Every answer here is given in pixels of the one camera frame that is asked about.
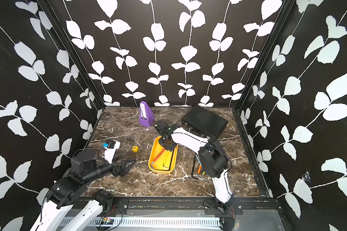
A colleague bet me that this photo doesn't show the red hex key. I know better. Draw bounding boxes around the red hex key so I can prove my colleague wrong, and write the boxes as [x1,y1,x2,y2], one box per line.
[150,148,166,170]

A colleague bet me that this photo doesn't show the yellow plastic storage tray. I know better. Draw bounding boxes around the yellow plastic storage tray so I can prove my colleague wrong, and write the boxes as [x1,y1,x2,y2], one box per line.
[148,136,178,174]

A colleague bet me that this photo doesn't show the dark long hex key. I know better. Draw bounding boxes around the dark long hex key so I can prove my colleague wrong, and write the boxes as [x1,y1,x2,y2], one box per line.
[191,157,202,180]

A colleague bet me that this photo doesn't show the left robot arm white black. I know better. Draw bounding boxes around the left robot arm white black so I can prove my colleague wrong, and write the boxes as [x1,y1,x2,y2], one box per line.
[31,149,136,231]

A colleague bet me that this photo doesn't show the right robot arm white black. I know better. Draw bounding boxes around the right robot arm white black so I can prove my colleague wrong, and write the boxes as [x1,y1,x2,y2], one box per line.
[155,124,233,206]

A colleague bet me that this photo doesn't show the small yellow die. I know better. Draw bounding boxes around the small yellow die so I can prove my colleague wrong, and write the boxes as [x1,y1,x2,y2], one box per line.
[132,146,139,153]

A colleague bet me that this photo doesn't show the purple metronome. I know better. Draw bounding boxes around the purple metronome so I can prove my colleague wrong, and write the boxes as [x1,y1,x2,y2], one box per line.
[139,101,155,127]

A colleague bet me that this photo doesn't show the black briefcase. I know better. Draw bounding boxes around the black briefcase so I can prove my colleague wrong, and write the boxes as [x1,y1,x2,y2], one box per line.
[182,105,228,138]

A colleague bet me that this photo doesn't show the perforated metal strip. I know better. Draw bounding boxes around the perforated metal strip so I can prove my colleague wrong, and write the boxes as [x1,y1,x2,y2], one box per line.
[57,216,222,229]

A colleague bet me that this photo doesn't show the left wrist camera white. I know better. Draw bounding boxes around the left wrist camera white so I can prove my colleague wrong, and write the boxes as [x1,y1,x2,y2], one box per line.
[102,139,120,164]

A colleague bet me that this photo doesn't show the black front mounting rail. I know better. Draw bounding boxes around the black front mounting rail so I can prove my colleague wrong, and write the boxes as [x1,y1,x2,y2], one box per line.
[111,197,282,217]

